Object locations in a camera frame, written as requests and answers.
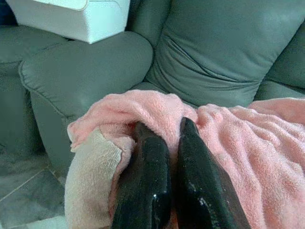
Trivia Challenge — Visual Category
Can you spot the grey sofa armrest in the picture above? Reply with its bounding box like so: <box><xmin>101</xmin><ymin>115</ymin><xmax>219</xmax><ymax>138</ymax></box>
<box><xmin>18</xmin><ymin>31</ymin><xmax>153</xmax><ymax>173</ymax></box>

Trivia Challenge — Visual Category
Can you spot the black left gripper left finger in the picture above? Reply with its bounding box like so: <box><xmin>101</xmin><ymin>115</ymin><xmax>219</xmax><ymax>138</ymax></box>
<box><xmin>112</xmin><ymin>121</ymin><xmax>173</xmax><ymax>229</ymax></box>

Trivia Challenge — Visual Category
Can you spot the grey sofa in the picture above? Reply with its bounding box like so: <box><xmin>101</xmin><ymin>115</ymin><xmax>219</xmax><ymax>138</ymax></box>
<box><xmin>0</xmin><ymin>0</ymin><xmax>305</xmax><ymax>174</ymax></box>

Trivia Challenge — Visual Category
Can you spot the grey sofa back cushion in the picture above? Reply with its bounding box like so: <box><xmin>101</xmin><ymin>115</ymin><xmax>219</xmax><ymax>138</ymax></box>
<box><xmin>145</xmin><ymin>0</ymin><xmax>305</xmax><ymax>108</ymax></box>

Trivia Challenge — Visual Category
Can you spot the pink fluffy pillow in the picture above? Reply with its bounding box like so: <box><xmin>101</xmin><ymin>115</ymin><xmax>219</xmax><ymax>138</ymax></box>
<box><xmin>64</xmin><ymin>90</ymin><xmax>305</xmax><ymax>229</ymax></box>

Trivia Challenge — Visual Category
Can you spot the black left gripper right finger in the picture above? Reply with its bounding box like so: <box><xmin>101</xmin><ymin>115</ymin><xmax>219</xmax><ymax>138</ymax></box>
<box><xmin>175</xmin><ymin>117</ymin><xmax>241</xmax><ymax>229</ymax></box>

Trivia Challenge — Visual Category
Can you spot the white box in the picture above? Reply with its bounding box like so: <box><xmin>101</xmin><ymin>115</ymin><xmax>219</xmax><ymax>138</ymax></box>
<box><xmin>6</xmin><ymin>0</ymin><xmax>131</xmax><ymax>45</ymax></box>

